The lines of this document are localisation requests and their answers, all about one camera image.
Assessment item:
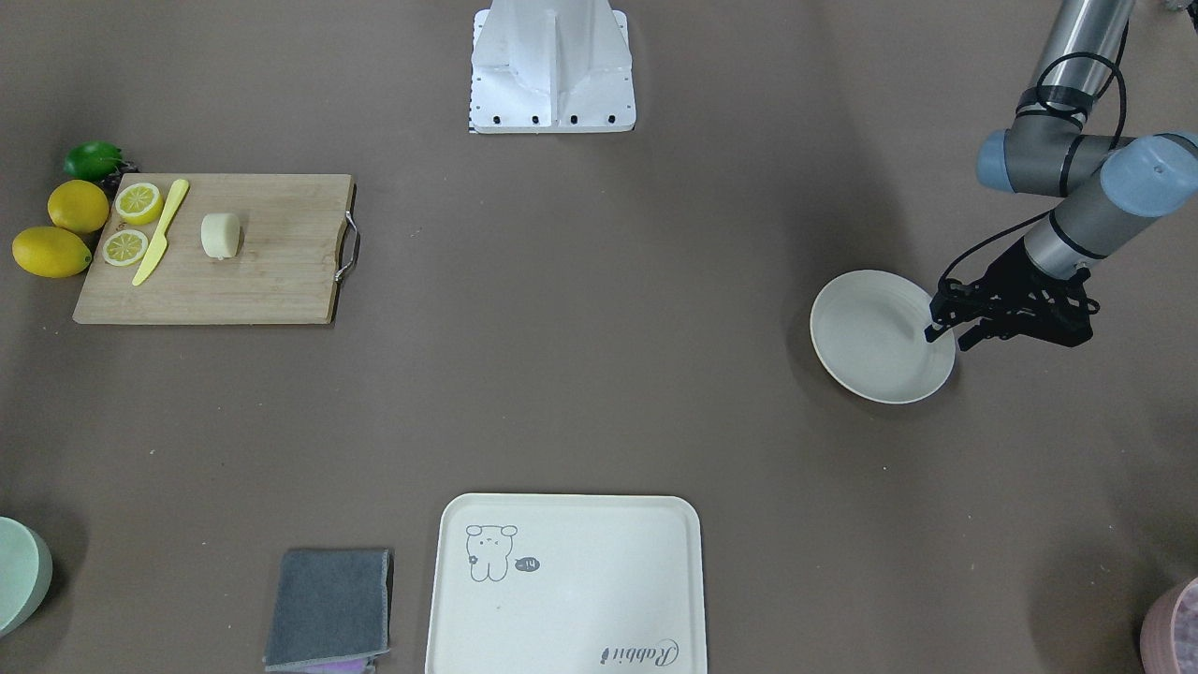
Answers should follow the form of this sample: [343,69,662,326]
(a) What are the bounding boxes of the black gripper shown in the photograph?
[925,242,1100,351]

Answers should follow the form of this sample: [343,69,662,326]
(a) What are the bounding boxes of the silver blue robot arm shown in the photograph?
[925,1,1197,350]

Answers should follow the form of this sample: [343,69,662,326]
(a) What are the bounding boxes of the cream rabbit tray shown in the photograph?
[424,493,708,673]

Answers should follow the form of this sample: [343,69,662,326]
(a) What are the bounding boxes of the cream round plate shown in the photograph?
[809,271,956,403]

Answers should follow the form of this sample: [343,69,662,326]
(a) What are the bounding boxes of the pink bowl with ice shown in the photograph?
[1139,579,1197,673]

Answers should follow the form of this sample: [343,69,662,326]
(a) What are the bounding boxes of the wooden cutting board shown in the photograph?
[73,174,357,324]

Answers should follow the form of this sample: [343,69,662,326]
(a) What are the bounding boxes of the grey folded cloth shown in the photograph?
[264,548,392,673]

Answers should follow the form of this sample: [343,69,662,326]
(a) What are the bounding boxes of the yellow plastic knife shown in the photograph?
[132,180,190,286]

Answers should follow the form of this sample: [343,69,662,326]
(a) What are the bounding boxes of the lemon half upper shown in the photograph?
[114,181,167,227]

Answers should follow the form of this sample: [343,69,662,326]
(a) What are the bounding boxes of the lemon half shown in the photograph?
[98,227,150,268]
[114,181,167,227]

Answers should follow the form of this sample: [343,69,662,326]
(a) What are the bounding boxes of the lemon half lower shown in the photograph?
[98,227,150,268]

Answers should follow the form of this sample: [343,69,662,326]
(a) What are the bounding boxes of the green lime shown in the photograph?
[63,140,125,182]

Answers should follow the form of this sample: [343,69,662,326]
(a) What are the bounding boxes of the yellow lemon near lime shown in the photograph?
[47,180,109,233]

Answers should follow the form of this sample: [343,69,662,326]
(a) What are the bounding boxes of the yellow lemon outer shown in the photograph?
[11,227,93,278]

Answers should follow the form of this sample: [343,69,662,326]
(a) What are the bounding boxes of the mint green bowl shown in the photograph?
[1,517,52,638]

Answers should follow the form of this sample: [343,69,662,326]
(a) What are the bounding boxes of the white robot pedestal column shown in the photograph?
[468,1,637,134]

